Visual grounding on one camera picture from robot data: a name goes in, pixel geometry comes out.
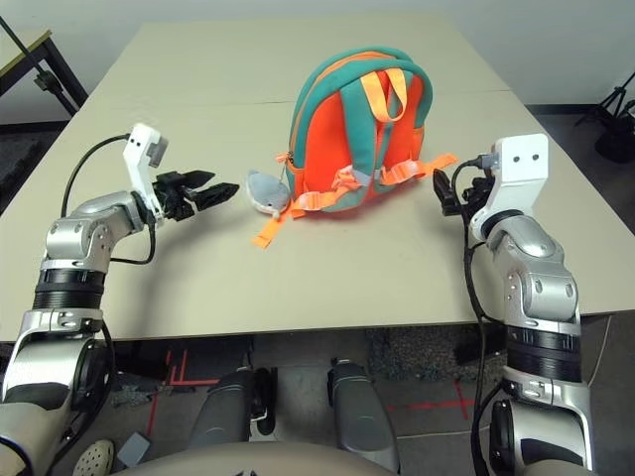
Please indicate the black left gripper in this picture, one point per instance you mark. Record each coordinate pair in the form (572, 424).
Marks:
(171, 196)

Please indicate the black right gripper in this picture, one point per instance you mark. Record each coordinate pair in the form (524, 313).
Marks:
(476, 196)

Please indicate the orange and teal backpack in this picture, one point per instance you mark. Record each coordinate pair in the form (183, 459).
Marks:
(342, 134)

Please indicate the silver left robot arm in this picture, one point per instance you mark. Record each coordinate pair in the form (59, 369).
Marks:
(74, 277)

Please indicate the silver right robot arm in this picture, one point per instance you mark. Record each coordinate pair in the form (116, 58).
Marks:
(541, 307)

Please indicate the grey white plush toy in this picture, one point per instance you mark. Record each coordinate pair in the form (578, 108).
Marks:
(268, 191)

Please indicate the black tripod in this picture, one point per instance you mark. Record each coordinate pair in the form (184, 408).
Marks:
(615, 119)

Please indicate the black stand pole with clamp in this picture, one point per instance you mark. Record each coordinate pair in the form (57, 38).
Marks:
(42, 77)

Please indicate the black framed side table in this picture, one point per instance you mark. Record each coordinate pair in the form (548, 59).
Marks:
(44, 54)

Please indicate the grey robot left leg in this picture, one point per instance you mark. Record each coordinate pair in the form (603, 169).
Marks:
(223, 406)

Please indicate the grey robot leg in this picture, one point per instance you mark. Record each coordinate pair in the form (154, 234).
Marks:
(223, 406)
(362, 416)

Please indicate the grey robot right leg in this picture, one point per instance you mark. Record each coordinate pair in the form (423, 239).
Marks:
(362, 416)

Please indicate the grey foot pedal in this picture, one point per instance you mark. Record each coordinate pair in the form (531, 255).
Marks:
(135, 448)

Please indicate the beige robot torso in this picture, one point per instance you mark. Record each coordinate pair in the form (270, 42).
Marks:
(248, 463)

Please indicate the white perforated shoe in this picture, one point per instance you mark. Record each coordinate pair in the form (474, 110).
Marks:
(96, 458)

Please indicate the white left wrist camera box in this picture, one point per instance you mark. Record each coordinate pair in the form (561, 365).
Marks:
(144, 154)

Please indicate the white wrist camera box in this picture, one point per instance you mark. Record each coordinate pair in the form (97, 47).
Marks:
(144, 154)
(521, 168)

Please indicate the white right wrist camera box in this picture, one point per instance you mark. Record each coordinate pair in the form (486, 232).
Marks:
(521, 168)

